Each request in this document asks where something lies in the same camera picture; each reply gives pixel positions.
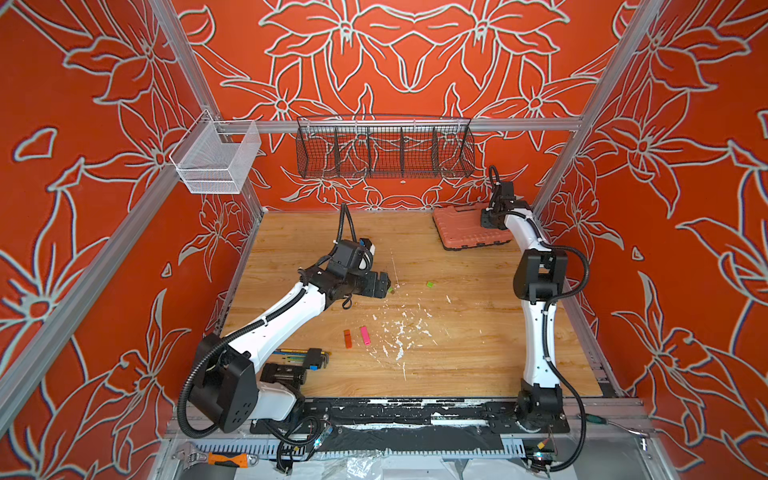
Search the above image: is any red plastic tool case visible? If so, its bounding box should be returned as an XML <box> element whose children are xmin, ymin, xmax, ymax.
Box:
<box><xmin>432</xmin><ymin>202</ymin><xmax>513</xmax><ymax>251</ymax></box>

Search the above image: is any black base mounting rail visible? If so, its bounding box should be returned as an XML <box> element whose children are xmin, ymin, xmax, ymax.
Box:
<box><xmin>248</xmin><ymin>398</ymin><xmax>571</xmax><ymax>436</ymax></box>

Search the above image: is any pink usb drive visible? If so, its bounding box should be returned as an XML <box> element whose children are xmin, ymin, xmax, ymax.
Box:
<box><xmin>360</xmin><ymin>326</ymin><xmax>371</xmax><ymax>346</ymax></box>

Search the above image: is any white mesh wall basket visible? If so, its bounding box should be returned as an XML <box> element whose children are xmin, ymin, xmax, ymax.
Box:
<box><xmin>170</xmin><ymin>111</ymin><xmax>262</xmax><ymax>195</ymax></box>

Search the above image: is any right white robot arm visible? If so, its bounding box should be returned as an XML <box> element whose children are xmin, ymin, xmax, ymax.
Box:
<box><xmin>481</xmin><ymin>168</ymin><xmax>589</xmax><ymax>431</ymax></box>

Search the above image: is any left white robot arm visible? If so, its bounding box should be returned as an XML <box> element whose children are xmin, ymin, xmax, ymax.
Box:
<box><xmin>176</xmin><ymin>238</ymin><xmax>391</xmax><ymax>439</ymax></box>

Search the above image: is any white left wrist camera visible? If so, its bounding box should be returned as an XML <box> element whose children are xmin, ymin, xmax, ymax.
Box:
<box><xmin>359</xmin><ymin>238</ymin><xmax>375</xmax><ymax>272</ymax></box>

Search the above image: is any red usb drive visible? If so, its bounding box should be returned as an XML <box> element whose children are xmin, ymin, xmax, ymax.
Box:
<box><xmin>343</xmin><ymin>329</ymin><xmax>353</xmax><ymax>349</ymax></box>

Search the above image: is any green handled screwdriver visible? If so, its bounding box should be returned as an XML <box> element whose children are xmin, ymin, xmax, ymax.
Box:
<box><xmin>582</xmin><ymin>414</ymin><xmax>649</xmax><ymax>438</ymax></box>

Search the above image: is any black wire wall basket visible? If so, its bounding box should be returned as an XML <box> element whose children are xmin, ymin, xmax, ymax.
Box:
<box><xmin>295</xmin><ymin>114</ymin><xmax>476</xmax><ymax>180</ymax></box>

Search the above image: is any black connector with coloured wires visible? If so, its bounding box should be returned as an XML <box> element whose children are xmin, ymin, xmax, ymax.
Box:
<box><xmin>274</xmin><ymin>348</ymin><xmax>331</xmax><ymax>371</ymax></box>

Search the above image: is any orange handled adjustable wrench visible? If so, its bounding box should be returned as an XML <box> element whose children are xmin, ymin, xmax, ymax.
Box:
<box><xmin>172</xmin><ymin>442</ymin><xmax>259</xmax><ymax>469</ymax></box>

